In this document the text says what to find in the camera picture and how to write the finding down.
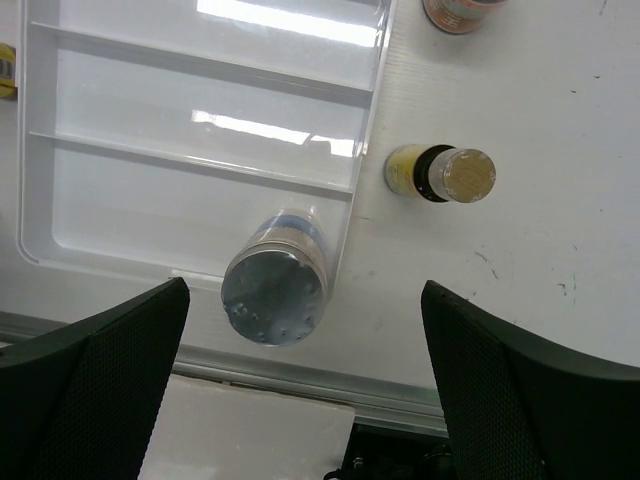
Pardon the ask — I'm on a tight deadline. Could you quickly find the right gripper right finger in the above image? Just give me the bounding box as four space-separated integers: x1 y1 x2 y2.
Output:
421 281 639 479

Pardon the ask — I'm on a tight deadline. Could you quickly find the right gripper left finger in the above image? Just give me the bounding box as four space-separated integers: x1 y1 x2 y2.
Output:
1 278 190 479

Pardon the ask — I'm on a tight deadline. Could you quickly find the blue label shaker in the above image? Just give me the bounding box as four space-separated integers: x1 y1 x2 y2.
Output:
221 209 329 347

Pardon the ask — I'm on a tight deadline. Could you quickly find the right yellow label bottle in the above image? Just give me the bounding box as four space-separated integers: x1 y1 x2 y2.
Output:
383 144 496 204

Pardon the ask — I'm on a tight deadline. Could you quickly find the yellow label bottle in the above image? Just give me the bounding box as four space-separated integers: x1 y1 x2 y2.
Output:
0 43 18 101
383 144 496 204

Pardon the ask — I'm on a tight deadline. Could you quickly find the white divided tray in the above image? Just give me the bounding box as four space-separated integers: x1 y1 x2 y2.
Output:
17 1 396 288

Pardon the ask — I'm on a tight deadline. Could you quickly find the left yellow label bottle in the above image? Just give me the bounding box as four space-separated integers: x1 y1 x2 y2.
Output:
0 43 18 101

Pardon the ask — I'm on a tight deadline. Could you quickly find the right orange spice jar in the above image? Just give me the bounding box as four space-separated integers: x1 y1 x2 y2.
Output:
422 0 508 35

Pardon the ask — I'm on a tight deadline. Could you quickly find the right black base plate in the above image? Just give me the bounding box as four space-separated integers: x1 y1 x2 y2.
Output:
323 423 458 480

